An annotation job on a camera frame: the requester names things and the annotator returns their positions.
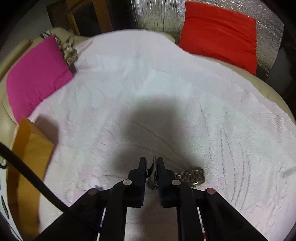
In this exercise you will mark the wooden side table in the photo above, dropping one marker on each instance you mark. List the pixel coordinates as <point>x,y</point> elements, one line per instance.
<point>83,18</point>

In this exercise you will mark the beige leather sofa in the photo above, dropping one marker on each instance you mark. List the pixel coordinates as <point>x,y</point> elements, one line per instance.
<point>13,81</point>

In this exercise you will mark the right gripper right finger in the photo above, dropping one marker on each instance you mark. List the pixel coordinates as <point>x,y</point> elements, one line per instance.
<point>178,195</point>

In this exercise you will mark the orange cardboard box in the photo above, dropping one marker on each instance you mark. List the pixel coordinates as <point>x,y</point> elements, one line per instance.
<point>34,150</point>

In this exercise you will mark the silver foil insulation sheet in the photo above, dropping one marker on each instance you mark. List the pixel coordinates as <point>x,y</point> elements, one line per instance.
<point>169,17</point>

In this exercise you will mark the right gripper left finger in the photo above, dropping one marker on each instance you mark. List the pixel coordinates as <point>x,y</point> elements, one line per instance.
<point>128,193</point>

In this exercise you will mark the red cushion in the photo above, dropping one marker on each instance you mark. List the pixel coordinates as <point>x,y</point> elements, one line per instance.
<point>221,34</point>

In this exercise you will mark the pink cushion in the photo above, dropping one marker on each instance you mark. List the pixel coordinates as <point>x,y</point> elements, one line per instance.
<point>37,75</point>

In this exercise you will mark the pale pink towel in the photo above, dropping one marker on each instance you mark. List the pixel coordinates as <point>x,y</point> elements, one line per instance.
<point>161,115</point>

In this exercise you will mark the patterned fabric bag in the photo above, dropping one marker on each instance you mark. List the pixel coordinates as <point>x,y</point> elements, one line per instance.
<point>66,47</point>

